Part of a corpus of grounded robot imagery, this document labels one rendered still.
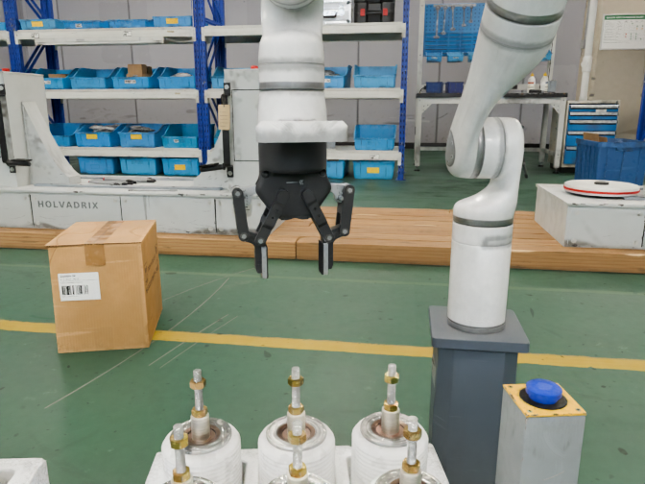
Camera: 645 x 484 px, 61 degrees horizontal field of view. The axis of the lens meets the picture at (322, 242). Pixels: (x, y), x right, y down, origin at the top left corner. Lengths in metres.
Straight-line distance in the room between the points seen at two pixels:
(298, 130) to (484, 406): 0.58
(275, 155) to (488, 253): 0.41
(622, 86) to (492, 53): 6.10
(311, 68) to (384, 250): 1.79
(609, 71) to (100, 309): 5.98
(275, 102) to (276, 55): 0.05
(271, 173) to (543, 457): 0.44
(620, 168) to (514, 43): 4.26
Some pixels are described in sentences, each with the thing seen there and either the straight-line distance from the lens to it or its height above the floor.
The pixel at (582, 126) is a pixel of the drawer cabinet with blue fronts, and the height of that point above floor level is 0.45.
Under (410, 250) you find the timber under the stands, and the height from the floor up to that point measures 0.06.
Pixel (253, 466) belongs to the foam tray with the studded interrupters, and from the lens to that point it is 0.80.
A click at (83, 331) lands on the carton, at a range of 1.63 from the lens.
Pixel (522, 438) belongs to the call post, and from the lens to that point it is 0.70.
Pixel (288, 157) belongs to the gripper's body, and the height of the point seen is 0.60.
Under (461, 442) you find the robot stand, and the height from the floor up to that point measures 0.12.
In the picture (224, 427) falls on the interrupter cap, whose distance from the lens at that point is 0.75.
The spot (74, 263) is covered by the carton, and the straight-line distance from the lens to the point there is 1.58.
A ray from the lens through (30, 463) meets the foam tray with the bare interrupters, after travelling 0.89.
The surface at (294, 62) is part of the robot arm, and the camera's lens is 0.58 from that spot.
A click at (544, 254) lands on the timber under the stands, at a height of 0.06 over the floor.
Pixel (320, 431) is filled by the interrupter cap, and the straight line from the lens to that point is 0.73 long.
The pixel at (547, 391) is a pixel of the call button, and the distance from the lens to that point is 0.71.
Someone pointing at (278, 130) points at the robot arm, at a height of 0.63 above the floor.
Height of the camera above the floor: 0.65
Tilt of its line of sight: 14 degrees down
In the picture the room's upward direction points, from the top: straight up
